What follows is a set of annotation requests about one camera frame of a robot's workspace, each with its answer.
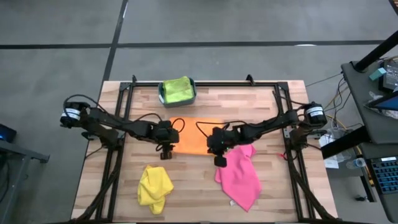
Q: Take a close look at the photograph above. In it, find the grey keyboard tray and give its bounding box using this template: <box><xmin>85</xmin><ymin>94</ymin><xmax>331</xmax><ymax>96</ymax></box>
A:
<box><xmin>357</xmin><ymin>142</ymin><xmax>398</xmax><ymax>223</ymax></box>

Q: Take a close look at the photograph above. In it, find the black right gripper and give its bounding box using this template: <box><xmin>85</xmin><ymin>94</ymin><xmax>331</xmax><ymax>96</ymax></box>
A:
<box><xmin>207</xmin><ymin>126</ymin><xmax>242</xmax><ymax>168</ymax></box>

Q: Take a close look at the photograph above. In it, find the grey workstation desk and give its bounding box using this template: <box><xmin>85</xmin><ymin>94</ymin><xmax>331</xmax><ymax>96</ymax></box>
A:
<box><xmin>341</xmin><ymin>60</ymin><xmax>398</xmax><ymax>146</ymax></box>

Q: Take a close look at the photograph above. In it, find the clear plastic bottle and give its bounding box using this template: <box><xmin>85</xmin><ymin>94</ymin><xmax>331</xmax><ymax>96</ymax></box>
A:
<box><xmin>346</xmin><ymin>157</ymin><xmax>367</xmax><ymax>170</ymax></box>

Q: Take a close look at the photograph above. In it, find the tablet with blue screen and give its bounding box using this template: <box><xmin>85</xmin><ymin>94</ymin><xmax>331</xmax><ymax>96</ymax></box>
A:
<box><xmin>363</xmin><ymin>92</ymin><xmax>398</xmax><ymax>112</ymax></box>

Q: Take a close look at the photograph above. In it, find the yellow microfiber towel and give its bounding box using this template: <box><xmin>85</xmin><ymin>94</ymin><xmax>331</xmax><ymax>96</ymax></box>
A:
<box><xmin>137</xmin><ymin>164</ymin><xmax>175</xmax><ymax>215</ymax></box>

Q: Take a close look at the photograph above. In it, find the grey metal cart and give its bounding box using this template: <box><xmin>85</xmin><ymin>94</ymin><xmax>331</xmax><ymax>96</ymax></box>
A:
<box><xmin>0</xmin><ymin>139</ymin><xmax>50</xmax><ymax>224</ymax></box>

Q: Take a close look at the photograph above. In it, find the backlit keyboard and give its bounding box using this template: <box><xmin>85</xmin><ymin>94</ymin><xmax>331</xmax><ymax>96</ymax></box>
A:
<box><xmin>369</xmin><ymin>156</ymin><xmax>398</xmax><ymax>195</ymax></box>

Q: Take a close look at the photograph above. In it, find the teal plastic bin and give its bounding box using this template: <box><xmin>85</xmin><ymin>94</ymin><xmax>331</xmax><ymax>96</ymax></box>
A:
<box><xmin>157</xmin><ymin>77</ymin><xmax>197</xmax><ymax>109</ymax></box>

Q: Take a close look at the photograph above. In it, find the black diagonal pole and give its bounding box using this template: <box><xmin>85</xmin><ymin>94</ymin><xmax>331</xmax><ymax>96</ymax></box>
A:
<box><xmin>354</xmin><ymin>30</ymin><xmax>398</xmax><ymax>72</ymax></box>

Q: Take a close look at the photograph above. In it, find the black electronic box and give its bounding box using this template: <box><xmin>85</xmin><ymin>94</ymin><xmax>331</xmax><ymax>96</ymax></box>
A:
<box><xmin>381</xmin><ymin>60</ymin><xmax>398</xmax><ymax>93</ymax></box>

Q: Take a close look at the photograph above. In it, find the black aluminium table frame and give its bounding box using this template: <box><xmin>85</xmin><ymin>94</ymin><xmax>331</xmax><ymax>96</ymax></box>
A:
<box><xmin>70</xmin><ymin>81</ymin><xmax>340</xmax><ymax>223</ymax></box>

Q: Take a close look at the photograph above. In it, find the lime green microfiber towel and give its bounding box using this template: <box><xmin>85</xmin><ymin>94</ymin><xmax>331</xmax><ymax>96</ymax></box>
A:
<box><xmin>162</xmin><ymin>76</ymin><xmax>195</xmax><ymax>105</ymax></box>

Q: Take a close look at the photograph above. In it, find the small teal box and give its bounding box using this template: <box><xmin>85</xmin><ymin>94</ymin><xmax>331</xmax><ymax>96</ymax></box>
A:
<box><xmin>369</xmin><ymin>67</ymin><xmax>387</xmax><ymax>82</ymax></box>

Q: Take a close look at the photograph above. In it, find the orange microfiber towel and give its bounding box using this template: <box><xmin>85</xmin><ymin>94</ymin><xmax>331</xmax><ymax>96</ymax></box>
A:
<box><xmin>169</xmin><ymin>116</ymin><xmax>224</xmax><ymax>156</ymax></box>

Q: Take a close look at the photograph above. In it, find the white paper sheet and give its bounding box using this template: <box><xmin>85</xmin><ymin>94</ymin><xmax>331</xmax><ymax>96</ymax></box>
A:
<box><xmin>318</xmin><ymin>132</ymin><xmax>354</xmax><ymax>170</ymax></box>

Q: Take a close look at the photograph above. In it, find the black device with blue light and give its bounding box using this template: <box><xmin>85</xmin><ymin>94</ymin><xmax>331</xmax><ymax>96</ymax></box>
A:
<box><xmin>0</xmin><ymin>123</ymin><xmax>17</xmax><ymax>144</ymax></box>

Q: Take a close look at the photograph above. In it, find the pink microfiber towel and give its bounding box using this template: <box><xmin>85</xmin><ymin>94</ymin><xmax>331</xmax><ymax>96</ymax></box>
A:
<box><xmin>215</xmin><ymin>143</ymin><xmax>263</xmax><ymax>213</ymax></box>

